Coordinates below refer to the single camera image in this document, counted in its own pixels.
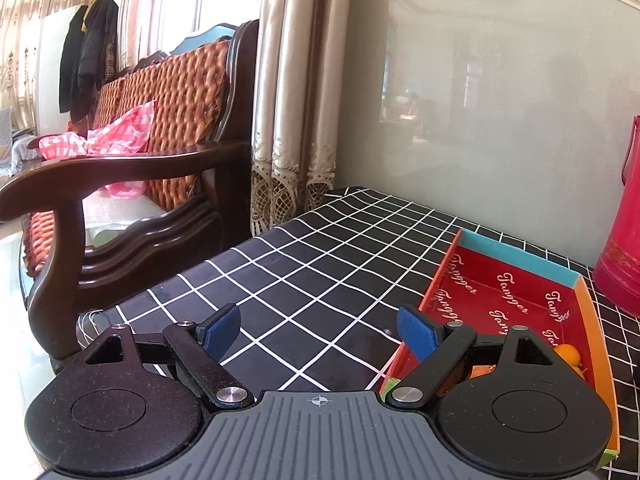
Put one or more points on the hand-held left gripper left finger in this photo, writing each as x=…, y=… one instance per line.
x=222, y=330

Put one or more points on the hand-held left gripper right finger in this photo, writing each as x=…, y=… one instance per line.
x=415, y=332

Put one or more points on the small orange citrus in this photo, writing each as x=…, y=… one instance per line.
x=570, y=355
x=481, y=371

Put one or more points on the colourful cardboard box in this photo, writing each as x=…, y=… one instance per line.
x=500, y=285

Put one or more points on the black white checked tablecloth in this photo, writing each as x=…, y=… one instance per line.
x=300, y=270

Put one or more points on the pale sheet on sofa seat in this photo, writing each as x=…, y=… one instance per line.
x=120, y=210

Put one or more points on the pink checked cloth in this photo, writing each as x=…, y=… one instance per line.
x=115, y=135

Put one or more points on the red metal thermos flask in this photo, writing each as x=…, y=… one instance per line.
x=622, y=240

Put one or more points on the wooden sofa with orange cushions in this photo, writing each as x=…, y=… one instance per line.
x=190, y=90

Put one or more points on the beige patterned curtain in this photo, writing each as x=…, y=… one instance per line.
x=285, y=85

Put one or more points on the black hanging coat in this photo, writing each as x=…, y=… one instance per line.
x=85, y=55

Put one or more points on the white upright panel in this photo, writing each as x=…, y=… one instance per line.
x=50, y=70

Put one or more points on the sheer window curtain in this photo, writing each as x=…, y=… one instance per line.
x=165, y=5

